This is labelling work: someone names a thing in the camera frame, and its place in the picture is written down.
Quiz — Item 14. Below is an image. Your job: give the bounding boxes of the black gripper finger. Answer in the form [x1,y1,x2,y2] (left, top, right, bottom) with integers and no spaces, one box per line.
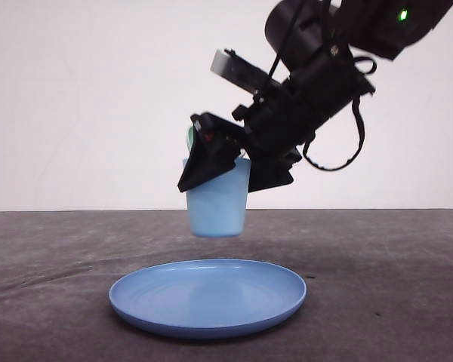
[177,112,246,192]
[248,148,300,192]

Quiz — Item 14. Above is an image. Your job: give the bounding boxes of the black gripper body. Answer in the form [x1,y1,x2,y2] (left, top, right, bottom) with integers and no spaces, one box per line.
[233,45,376,158]

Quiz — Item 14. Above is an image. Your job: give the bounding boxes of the mint green spoon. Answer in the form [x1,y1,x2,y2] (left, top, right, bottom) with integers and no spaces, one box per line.
[186,126,195,152]

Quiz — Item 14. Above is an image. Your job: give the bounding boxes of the light blue plastic cup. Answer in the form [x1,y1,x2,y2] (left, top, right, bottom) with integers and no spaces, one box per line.
[186,158,251,238]

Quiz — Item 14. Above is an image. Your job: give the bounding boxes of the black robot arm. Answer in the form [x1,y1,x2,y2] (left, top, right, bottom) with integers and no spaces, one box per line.
[177,1,452,192]

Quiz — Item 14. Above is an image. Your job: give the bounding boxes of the blue plastic plate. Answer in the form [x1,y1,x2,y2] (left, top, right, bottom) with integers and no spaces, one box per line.
[109,259,308,339]

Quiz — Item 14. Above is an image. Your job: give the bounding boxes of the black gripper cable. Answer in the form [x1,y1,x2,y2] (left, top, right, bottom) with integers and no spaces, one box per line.
[301,56,377,171]

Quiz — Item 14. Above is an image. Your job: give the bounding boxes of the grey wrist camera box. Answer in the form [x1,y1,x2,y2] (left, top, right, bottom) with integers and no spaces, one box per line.
[210,49,268,95]

